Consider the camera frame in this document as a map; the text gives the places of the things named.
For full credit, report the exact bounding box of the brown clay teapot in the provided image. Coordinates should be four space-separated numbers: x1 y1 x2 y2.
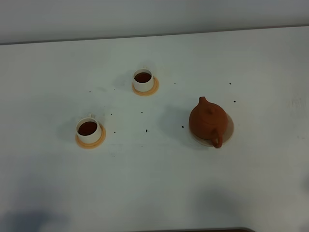
189 97 228 148

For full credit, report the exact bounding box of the beige round teapot coaster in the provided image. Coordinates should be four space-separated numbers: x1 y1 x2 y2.
190 114 234 147

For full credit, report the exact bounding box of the white teacup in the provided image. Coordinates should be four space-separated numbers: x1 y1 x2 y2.
75 114 102 144
133 68 154 92

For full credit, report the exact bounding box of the orange cup coaster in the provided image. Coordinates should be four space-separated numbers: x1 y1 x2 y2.
75 123 106 149
132 77 159 97

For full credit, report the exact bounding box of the far white teacup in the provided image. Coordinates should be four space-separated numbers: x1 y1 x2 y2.
133 68 154 92

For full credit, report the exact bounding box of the near white teacup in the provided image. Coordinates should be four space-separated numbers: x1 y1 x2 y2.
75 114 102 144

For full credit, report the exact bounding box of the far orange cup coaster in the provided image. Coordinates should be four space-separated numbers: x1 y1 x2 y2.
132 77 159 97

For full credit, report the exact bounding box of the near orange cup coaster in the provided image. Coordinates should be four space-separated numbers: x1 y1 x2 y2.
75 123 106 149

